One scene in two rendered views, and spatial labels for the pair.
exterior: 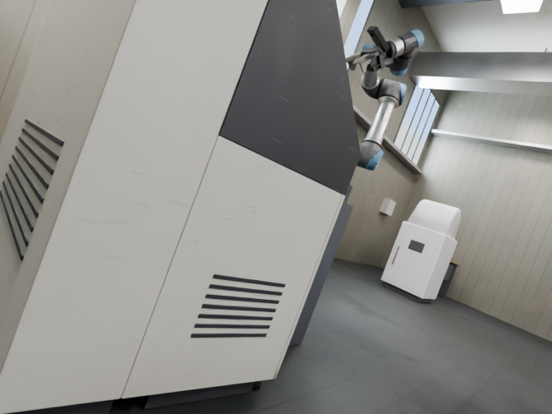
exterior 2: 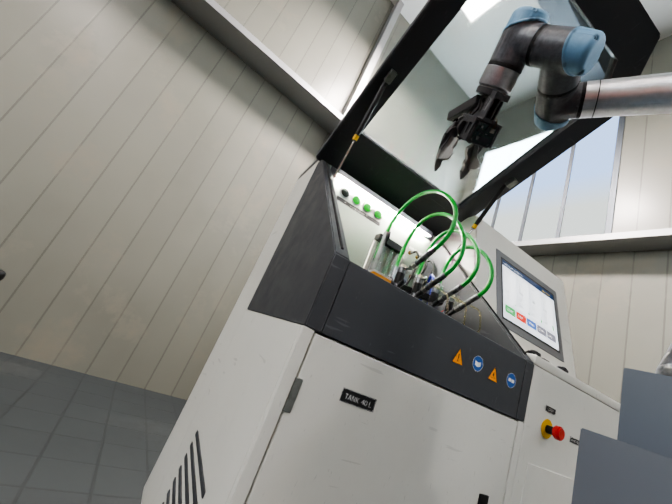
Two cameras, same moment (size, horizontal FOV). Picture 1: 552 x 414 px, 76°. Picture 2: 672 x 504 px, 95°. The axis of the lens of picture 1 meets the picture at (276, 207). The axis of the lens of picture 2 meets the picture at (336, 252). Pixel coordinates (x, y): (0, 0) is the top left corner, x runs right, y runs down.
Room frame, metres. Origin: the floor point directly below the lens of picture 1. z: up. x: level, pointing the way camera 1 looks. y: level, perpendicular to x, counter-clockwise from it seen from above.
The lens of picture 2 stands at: (1.52, -0.78, 0.76)
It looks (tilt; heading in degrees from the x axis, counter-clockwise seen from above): 17 degrees up; 112
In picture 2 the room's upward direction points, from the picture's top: 23 degrees clockwise
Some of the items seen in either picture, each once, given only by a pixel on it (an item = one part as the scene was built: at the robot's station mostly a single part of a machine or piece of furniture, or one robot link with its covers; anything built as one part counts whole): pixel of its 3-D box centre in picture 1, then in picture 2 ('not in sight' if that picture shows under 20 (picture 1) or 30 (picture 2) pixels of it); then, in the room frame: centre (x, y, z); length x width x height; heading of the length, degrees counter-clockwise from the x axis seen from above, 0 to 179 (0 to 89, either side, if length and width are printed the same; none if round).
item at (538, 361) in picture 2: not in sight; (561, 385); (1.98, 0.58, 0.96); 0.70 x 0.22 x 0.03; 43
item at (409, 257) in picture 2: not in sight; (411, 275); (1.37, 0.56, 1.20); 0.13 x 0.03 x 0.31; 43
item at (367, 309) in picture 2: not in sight; (436, 347); (1.54, 0.03, 0.87); 0.62 x 0.04 x 0.16; 43
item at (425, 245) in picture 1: (423, 248); not in sight; (5.73, -2.46, 0.78); 0.79 x 0.69 x 1.56; 140
